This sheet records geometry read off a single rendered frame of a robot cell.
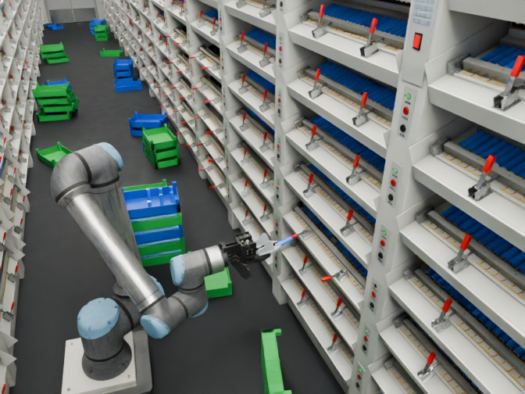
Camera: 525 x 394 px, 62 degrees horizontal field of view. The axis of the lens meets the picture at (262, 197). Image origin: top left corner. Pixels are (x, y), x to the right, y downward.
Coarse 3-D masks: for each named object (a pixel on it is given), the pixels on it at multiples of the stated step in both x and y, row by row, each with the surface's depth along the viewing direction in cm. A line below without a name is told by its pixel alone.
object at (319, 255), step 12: (288, 204) 186; (300, 204) 187; (288, 216) 187; (300, 228) 179; (300, 240) 179; (312, 240) 171; (336, 240) 167; (312, 252) 167; (324, 252) 165; (324, 264) 160; (348, 276) 153; (348, 288) 149; (348, 300) 150; (360, 300) 138; (360, 312) 142
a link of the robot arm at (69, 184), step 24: (72, 168) 140; (72, 192) 137; (72, 216) 140; (96, 216) 138; (96, 240) 137; (120, 240) 139; (120, 264) 136; (144, 288) 136; (144, 312) 135; (168, 312) 136
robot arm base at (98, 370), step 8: (128, 344) 178; (120, 352) 169; (128, 352) 174; (88, 360) 166; (96, 360) 164; (104, 360) 164; (112, 360) 166; (120, 360) 169; (128, 360) 172; (88, 368) 167; (96, 368) 165; (104, 368) 166; (112, 368) 167; (120, 368) 169; (88, 376) 168; (96, 376) 166; (104, 376) 166; (112, 376) 168
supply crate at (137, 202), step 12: (132, 192) 238; (144, 192) 240; (156, 192) 241; (168, 192) 243; (132, 204) 235; (144, 204) 235; (156, 204) 235; (168, 204) 225; (132, 216) 223; (144, 216) 224
